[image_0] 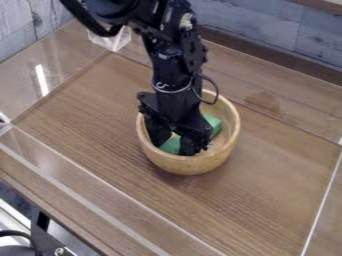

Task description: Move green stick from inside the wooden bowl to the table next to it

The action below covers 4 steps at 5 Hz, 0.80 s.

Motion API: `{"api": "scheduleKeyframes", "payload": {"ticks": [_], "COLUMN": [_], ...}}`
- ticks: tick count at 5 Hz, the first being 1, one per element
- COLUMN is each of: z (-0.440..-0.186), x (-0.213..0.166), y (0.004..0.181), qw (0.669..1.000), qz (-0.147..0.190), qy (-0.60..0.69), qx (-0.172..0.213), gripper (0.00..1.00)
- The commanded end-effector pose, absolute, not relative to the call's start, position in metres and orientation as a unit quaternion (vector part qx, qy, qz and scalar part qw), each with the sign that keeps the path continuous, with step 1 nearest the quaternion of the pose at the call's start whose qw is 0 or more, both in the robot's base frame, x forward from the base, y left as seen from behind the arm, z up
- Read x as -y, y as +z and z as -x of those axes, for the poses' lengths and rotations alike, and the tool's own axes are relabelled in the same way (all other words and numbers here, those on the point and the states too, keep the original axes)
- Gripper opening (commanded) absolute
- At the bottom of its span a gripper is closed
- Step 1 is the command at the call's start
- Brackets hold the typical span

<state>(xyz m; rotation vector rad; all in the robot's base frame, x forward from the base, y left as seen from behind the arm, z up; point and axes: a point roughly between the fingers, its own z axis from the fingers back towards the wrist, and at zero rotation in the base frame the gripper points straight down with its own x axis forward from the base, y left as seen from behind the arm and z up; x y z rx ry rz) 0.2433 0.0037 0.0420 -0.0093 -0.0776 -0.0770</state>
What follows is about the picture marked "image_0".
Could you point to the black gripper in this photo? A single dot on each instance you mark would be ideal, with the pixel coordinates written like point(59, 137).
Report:
point(172, 111)

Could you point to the green rectangular stick block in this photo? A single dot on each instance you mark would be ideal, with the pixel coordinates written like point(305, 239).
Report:
point(171, 146)

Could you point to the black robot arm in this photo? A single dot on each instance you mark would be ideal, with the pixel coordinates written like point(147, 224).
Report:
point(167, 27)

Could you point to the wooden bowl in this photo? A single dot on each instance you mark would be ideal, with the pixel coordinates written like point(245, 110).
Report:
point(207, 159)

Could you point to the clear acrylic tray wall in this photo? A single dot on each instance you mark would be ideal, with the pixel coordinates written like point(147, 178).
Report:
point(88, 175)

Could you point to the clear acrylic corner bracket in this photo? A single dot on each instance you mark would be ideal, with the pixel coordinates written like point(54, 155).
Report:
point(112, 43)

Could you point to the black metal table frame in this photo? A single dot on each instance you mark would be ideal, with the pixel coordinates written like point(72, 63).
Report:
point(48, 245)

